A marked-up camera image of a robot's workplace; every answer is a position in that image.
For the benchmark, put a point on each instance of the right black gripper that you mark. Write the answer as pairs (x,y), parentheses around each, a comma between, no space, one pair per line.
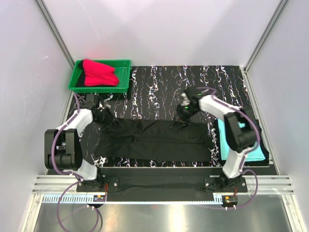
(182,120)

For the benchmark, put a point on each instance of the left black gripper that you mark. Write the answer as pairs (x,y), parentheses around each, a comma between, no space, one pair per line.
(110,117)

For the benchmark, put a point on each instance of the black t shirt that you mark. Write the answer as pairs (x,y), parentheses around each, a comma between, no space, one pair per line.
(160,140)

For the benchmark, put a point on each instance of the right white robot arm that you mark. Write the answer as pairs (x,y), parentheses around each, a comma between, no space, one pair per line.
(241,133)

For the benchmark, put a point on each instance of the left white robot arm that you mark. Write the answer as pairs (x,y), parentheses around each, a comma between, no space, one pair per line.
(62,150)

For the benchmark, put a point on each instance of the black marbled table mat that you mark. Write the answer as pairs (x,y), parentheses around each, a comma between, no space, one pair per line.
(154,92)

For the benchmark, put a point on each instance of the red t shirt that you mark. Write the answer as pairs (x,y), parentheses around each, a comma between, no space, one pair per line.
(99,74)

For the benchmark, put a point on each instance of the green plastic bin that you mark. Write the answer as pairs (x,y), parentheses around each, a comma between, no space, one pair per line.
(122,71)

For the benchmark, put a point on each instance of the folded teal t shirt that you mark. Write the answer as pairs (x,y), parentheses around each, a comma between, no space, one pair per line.
(260,154)

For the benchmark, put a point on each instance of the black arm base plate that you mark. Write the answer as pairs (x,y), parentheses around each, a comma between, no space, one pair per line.
(207,179)

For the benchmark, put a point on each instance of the white slotted cable duct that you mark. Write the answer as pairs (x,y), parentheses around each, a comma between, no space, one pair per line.
(208,199)

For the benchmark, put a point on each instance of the left aluminium frame post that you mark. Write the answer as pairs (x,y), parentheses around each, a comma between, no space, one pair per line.
(54,30)

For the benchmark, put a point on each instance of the aluminium frame post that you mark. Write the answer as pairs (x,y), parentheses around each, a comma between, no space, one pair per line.
(266,33)
(54,30)

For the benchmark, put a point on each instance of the right aluminium frame post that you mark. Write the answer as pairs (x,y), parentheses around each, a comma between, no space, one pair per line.
(266,33)

